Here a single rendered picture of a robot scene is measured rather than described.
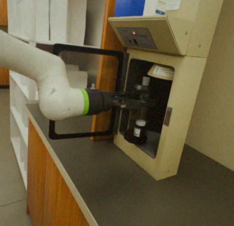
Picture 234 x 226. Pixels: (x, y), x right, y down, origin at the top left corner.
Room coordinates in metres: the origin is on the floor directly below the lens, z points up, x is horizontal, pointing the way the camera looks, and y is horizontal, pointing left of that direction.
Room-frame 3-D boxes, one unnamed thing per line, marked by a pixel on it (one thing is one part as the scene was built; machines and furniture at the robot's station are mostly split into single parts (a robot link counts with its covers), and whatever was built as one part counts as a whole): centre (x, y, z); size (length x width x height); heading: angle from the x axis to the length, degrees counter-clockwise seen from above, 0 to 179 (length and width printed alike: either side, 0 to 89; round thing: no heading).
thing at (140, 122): (0.81, -0.11, 1.16); 0.11 x 0.11 x 0.21
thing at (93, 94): (0.68, 0.08, 1.22); 0.09 x 0.06 x 0.12; 35
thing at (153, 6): (0.75, -0.09, 1.54); 0.05 x 0.05 x 0.06; 42
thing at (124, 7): (0.84, -0.02, 1.56); 0.10 x 0.10 x 0.09; 35
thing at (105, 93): (0.72, 0.02, 1.22); 0.09 x 0.08 x 0.07; 125
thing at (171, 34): (0.78, -0.06, 1.46); 0.32 x 0.12 x 0.10; 35
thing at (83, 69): (0.86, 0.12, 1.19); 0.30 x 0.01 x 0.40; 117
